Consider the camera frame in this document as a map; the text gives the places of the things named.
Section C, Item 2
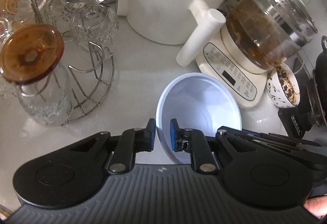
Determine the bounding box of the light blue bowl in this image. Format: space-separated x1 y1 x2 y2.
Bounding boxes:
156 72 242 164

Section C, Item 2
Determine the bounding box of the person right hand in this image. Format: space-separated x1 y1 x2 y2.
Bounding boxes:
304 196 327 217

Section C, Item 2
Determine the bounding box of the white kettle base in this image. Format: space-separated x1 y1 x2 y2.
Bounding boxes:
196 26 268 108

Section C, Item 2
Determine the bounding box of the bowl with tea leaves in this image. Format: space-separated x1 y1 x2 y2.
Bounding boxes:
264 63 300 108

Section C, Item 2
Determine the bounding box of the clear crystal glass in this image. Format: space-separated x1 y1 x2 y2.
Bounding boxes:
61 0 119 60

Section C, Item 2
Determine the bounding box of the amber base glass cup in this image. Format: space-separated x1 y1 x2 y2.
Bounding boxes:
1 23 73 127

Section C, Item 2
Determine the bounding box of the glass kettle with tea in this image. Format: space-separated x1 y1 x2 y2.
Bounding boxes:
222 0 318 74

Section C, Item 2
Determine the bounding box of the wire glass rack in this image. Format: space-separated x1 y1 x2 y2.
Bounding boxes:
43 0 111 109

